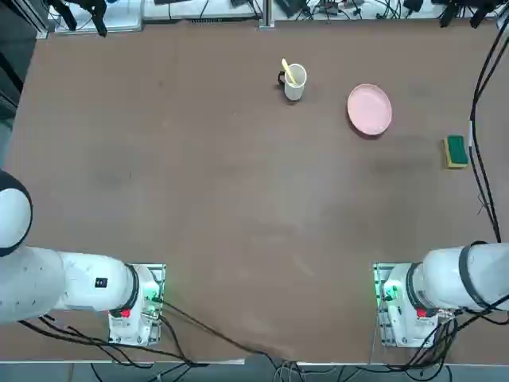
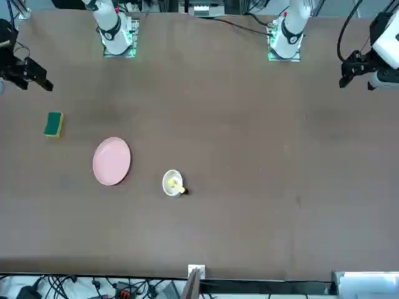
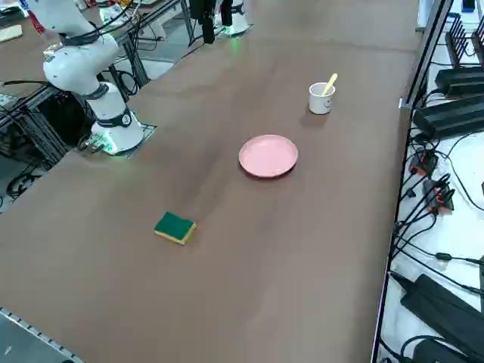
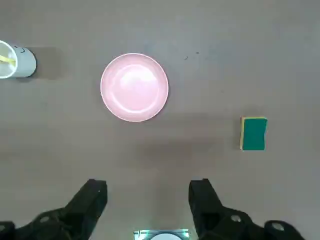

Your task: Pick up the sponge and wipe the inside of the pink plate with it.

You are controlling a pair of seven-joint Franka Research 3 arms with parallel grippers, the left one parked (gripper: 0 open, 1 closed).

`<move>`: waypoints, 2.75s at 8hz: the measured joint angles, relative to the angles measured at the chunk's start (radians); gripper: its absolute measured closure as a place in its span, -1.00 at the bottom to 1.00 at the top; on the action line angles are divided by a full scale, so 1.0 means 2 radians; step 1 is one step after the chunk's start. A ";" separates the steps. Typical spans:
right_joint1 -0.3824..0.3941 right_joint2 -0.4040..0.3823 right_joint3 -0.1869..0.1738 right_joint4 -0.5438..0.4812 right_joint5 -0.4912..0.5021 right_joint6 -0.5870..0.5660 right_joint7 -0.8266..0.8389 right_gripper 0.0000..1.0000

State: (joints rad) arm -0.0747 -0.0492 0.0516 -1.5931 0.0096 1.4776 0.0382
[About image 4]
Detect pink plate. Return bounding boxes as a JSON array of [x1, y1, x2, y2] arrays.
[[100, 52, 170, 123]]

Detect green and yellow sponge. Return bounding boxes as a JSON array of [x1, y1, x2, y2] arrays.
[[239, 115, 269, 152]]

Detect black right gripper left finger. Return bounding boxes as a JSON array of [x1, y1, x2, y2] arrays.
[[0, 178, 108, 240]]

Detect white smiley mug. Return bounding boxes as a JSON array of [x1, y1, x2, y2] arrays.
[[0, 39, 38, 80]]

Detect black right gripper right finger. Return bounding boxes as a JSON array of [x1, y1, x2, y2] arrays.
[[188, 177, 307, 240]]

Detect yellow spoon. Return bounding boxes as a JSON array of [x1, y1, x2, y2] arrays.
[[0, 54, 18, 67]]

